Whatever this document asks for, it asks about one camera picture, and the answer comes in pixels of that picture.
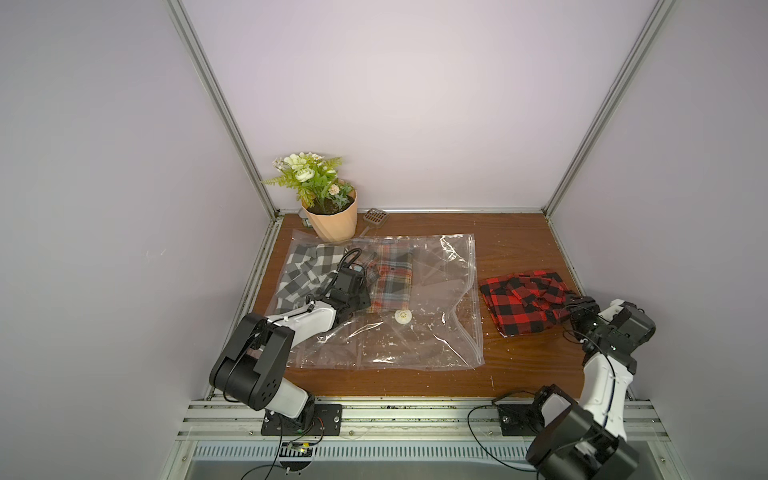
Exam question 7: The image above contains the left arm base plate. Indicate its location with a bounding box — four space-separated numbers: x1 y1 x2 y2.
260 403 343 437

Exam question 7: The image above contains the artificial green white plant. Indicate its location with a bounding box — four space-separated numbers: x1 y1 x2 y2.
262 152 354 215

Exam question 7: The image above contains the aluminium front rail frame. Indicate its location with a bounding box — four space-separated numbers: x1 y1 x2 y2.
158 395 691 480

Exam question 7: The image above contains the red black plaid shirt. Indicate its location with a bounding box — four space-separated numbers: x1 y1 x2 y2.
479 270 576 337

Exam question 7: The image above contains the terracotta flower pot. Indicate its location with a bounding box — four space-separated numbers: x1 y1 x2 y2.
301 190 358 243

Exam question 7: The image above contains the multicolour tartan shirt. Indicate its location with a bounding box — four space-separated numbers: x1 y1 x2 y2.
363 243 414 313

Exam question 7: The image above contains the clear plastic vacuum bag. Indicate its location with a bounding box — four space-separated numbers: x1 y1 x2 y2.
278 230 484 371

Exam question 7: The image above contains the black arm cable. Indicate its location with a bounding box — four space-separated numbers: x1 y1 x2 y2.
466 389 541 475
239 413 325 480

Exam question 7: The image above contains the small brown slotted scoop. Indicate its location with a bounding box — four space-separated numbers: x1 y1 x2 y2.
360 208 389 237

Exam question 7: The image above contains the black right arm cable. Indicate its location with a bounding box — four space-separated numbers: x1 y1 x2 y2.
466 389 541 475

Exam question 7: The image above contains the grey white checked shirt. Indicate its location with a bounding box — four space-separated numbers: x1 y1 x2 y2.
274 244 347 313

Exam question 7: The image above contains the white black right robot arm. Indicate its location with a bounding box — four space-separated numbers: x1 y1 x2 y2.
526 297 656 479

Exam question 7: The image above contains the white round bag valve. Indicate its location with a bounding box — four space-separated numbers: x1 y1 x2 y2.
394 309 413 325

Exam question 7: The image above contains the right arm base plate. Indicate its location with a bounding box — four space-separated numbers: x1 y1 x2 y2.
496 404 544 437

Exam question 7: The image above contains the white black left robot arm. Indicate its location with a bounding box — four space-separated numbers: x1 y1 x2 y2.
209 263 370 430

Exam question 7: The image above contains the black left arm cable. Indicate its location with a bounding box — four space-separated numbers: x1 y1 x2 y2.
239 413 325 480

